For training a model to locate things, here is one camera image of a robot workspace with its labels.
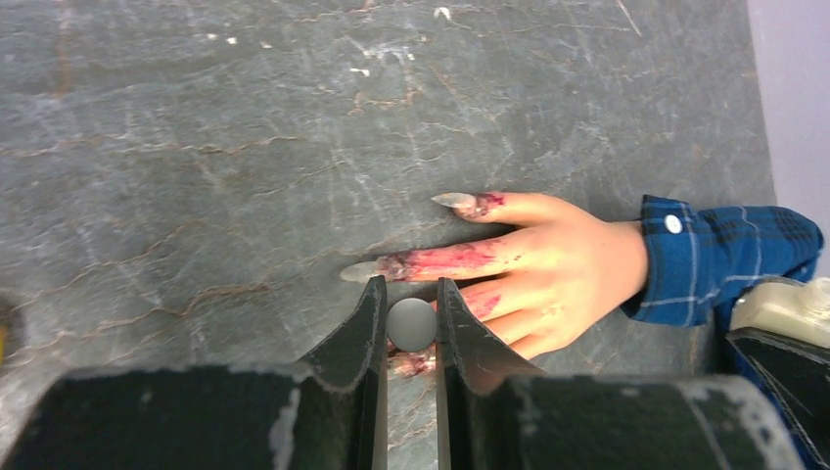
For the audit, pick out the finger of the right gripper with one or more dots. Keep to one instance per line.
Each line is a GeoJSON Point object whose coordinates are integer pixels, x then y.
{"type": "Point", "coordinates": [796, 374]}

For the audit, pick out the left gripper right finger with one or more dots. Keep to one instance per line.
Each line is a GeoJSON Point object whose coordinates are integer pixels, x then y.
{"type": "Point", "coordinates": [497, 410]}

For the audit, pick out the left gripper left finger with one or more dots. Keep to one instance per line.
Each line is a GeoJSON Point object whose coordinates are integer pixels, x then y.
{"type": "Point", "coordinates": [327, 410]}

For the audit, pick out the nail polish bottle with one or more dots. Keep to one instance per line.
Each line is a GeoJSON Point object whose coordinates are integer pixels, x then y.
{"type": "Point", "coordinates": [789, 308]}

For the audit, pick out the grey nail polish cap brush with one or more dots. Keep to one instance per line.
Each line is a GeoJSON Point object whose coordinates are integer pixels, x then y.
{"type": "Point", "coordinates": [412, 325]}

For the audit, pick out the mannequin hand with painted nails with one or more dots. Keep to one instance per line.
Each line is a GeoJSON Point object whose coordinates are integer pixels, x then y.
{"type": "Point", "coordinates": [539, 287]}

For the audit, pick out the blue plaid shirt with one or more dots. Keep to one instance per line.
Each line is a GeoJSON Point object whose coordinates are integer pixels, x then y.
{"type": "Point", "coordinates": [699, 263]}

